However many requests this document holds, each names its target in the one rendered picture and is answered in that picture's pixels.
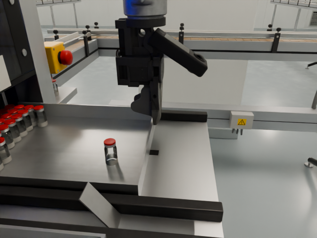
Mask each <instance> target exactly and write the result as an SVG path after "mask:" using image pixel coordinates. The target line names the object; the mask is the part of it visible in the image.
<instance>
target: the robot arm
mask: <svg viewBox="0 0 317 238"><path fill-rule="evenodd" d="M123 9H124V14H125V16H127V18H119V19H118V20H115V27H116V29H118V37H119V49H117V51H116V68H117V83H118V85H127V86H128V87H139V85H144V87H143V88H142V89H141V93H139V94H137V95H135V97H134V102H132V103H131V109H132V110H133V111H134V112H138V113H141V114H145V115H149V116H151V117H152V120H153V125H157V123H158V122H159V120H160V119H161V109H162V86H163V77H164V55H166V56H168V57H169V58H171V59H172V60H174V61H175V62H177V63H178V64H180V65H181V66H183V67H184V68H186V69H187V70H188V71H189V72H190V73H193V74H195V75H196V76H198V77H202V76H203V75H204V73H205V72H206V71H207V69H208V65H207V61H206V60H205V59H204V57H203V56H202V55H200V54H198V53H195V52H193V51H192V50H190V49H189V48H187V47H186V46H185V45H183V44H182V43H180V42H179V41H177V40H176V39H175V38H173V37H172V36H170V35H168V34H167V33H166V32H164V31H163V30H161V29H160V28H157V29H156V30H154V27H161V26H165V25H166V17H164V15H166V14H167V0H123ZM141 29H143V30H144V31H145V34H142V33H141ZM118 50H120V51H119V52H118ZM121 56H122V57H121Z"/></svg>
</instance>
